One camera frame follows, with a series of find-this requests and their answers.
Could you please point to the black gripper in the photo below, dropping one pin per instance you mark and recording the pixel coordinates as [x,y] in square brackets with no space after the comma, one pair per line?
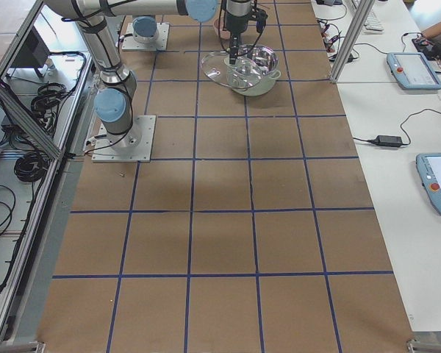
[235,22]

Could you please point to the glass pot lid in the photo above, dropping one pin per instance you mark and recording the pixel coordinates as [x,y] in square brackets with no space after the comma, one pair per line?
[244,74]

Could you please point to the mint green electric pot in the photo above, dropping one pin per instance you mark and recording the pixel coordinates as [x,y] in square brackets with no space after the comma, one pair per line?
[268,62]

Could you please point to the pink bowl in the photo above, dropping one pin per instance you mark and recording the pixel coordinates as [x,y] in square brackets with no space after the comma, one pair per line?
[217,25]

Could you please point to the white keyboard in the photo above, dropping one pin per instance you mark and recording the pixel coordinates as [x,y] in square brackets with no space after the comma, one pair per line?
[372,23]

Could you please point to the black power brick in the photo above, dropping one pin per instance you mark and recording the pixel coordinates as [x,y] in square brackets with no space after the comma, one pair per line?
[387,141]

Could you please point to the blue teach pendant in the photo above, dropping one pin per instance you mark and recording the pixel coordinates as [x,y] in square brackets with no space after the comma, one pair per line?
[429,169]
[412,71]

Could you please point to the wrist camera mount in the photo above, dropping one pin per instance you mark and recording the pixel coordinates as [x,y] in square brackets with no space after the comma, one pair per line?
[259,17]

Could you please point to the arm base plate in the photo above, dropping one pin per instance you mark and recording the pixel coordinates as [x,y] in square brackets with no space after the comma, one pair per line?
[133,147]
[135,42]

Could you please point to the aluminium frame post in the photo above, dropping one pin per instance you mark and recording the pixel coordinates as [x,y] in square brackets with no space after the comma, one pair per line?
[351,36]

